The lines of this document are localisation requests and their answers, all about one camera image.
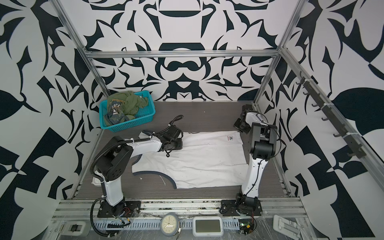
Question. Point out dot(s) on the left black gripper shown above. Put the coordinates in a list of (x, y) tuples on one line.
[(180, 144)]

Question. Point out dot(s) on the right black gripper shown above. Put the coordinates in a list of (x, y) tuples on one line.
[(237, 125)]

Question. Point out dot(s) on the white tank top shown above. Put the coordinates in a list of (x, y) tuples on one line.
[(207, 159)]

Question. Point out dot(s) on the teal plastic basket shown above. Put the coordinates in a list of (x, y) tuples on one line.
[(144, 115)]

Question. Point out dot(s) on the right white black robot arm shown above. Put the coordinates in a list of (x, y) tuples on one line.
[(264, 138)]

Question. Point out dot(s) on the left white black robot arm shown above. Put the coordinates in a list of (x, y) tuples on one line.
[(110, 163)]

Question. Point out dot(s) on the green tank top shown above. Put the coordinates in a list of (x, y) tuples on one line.
[(123, 107)]

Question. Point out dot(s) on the round analog clock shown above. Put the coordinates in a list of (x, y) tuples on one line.
[(170, 224)]

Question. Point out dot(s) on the small white square clock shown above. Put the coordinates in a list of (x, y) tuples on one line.
[(97, 182)]

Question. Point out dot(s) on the white digital display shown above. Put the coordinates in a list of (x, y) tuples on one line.
[(208, 226)]

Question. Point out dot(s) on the small green circuit board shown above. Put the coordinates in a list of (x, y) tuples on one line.
[(247, 226)]

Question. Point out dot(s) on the white plastic stand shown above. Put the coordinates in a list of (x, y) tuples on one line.
[(286, 227)]

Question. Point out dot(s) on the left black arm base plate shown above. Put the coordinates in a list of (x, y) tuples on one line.
[(124, 210)]

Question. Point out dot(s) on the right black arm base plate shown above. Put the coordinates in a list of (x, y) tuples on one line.
[(231, 208)]

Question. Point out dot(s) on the horizontal aluminium frame bar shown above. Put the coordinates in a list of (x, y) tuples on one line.
[(181, 54)]

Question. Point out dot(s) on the black wall hook rail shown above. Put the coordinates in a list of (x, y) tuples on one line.
[(334, 116)]

